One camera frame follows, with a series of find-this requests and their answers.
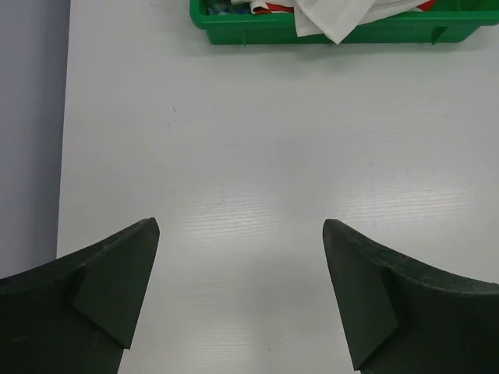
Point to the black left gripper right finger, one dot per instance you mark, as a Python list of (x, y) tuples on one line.
[(400, 315)]

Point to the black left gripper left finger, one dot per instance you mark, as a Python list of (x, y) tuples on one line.
[(78, 313)]

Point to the white pleated skirt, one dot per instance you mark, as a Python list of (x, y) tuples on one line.
[(335, 19)]

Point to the green plastic bin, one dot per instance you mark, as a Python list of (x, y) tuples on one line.
[(446, 22)]

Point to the blue patterned skirt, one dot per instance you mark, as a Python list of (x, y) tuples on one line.
[(227, 7)]

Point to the red floral white skirt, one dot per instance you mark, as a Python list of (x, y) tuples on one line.
[(266, 7)]

